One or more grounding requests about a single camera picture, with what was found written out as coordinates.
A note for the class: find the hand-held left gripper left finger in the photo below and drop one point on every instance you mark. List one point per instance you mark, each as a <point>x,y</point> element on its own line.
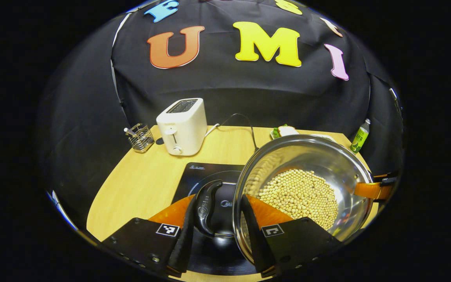
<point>182,243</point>

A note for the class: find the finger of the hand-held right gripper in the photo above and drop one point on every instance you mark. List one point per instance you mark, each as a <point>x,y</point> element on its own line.
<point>370,190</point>

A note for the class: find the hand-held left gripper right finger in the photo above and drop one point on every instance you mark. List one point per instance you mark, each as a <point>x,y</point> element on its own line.
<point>255,235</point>

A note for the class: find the stainless steel pot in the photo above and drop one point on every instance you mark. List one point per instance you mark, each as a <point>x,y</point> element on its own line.
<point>315,156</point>

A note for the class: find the black induction cooktop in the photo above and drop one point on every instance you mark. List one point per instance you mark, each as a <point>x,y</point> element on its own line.
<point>200,172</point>

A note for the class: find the green drink bottle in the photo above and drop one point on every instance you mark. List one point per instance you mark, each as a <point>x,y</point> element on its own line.
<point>360,137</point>

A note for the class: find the pile of soybeans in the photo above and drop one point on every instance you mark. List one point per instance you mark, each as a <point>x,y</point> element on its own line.
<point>303,196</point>

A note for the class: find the white bread sandwich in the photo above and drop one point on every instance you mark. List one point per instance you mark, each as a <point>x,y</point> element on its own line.
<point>288,130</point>

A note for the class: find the small plate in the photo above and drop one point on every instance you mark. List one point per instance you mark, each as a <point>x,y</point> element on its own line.
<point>274,134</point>

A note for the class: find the black round table grommet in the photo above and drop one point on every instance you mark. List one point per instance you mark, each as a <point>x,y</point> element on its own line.
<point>159,141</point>

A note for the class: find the white toaster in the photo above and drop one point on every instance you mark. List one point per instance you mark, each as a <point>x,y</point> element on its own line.
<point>182,129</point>

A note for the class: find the black backdrop cloth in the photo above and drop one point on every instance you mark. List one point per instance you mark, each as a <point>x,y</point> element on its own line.
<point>241,90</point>

